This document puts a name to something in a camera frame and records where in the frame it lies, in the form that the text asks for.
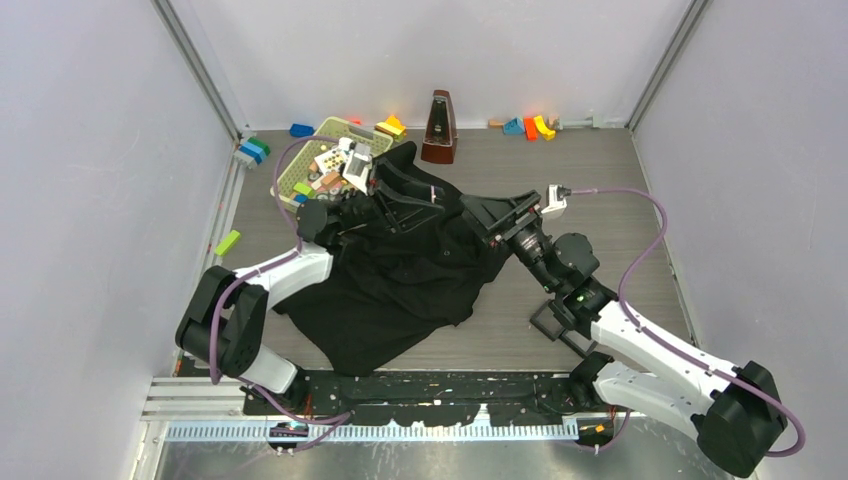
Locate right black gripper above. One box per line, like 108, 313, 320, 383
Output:
460, 190, 560, 293

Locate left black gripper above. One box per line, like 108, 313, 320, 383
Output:
335, 160, 443, 234

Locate black garment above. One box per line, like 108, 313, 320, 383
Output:
273, 141, 511, 376

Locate black square frame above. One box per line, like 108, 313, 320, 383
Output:
559, 330, 598, 359
529, 299, 565, 342

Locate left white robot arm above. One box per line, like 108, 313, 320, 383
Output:
175, 158, 446, 414

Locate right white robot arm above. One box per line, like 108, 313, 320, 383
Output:
461, 185, 789, 478

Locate brown wooden metronome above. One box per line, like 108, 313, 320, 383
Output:
421, 90, 458, 165

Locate yellow orange block stack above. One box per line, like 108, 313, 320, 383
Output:
375, 115, 407, 141

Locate light blue toy block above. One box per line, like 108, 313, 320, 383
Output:
502, 117, 525, 135

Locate red orange block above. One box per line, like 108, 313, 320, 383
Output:
522, 117, 538, 142

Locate yellow curved block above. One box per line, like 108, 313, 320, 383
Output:
533, 115, 556, 141

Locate nine of spades card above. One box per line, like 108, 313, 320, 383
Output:
314, 147, 349, 174

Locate light green plastic basket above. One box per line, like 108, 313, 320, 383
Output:
270, 116, 394, 213

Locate blue green stacked blocks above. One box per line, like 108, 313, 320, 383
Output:
233, 137, 271, 169

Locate lime green block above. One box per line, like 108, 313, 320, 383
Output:
213, 230, 241, 256

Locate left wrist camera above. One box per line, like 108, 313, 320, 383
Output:
338, 137, 373, 193

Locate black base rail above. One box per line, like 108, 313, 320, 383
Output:
241, 370, 629, 427

